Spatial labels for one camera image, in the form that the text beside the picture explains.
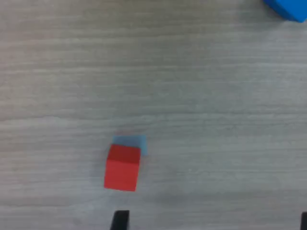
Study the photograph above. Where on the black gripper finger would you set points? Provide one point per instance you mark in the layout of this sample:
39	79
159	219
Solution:
121	220
304	221

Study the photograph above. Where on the red wooden cube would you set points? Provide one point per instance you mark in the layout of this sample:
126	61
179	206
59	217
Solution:
121	172

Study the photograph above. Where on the blue wooden cube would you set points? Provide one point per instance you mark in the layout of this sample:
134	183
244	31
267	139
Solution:
287	8

